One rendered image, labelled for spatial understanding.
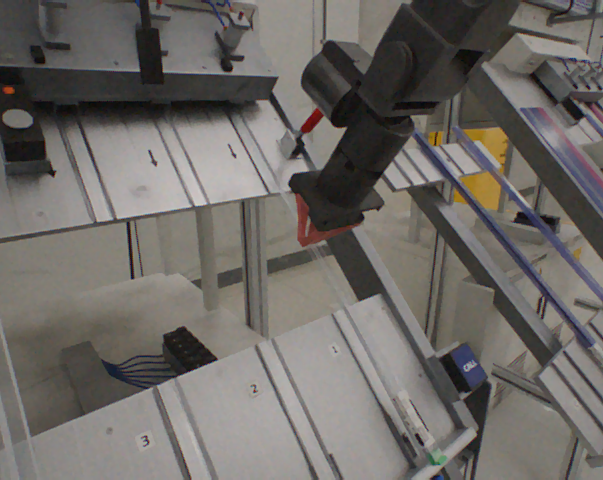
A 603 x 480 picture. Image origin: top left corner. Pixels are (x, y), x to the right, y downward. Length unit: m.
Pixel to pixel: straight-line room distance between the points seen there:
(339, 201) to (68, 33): 0.36
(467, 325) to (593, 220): 0.56
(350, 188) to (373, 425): 0.26
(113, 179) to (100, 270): 1.83
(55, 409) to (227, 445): 0.46
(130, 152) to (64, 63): 0.11
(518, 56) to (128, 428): 1.40
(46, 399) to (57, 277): 1.47
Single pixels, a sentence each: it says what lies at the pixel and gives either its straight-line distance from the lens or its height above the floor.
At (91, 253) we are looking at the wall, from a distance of 2.29.
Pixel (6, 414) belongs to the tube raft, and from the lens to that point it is 0.40.
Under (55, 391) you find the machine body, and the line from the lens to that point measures 0.88.
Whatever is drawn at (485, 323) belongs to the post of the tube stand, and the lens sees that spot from 0.76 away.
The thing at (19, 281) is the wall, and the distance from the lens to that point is 2.28.
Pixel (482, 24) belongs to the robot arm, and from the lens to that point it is 0.36.
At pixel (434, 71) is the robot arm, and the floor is 1.12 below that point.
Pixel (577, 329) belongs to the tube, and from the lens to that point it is 0.70.
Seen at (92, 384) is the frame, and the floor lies 0.66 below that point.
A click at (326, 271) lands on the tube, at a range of 0.50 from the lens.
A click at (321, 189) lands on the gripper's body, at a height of 1.01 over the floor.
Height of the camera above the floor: 1.10
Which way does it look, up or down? 19 degrees down
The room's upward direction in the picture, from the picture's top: straight up
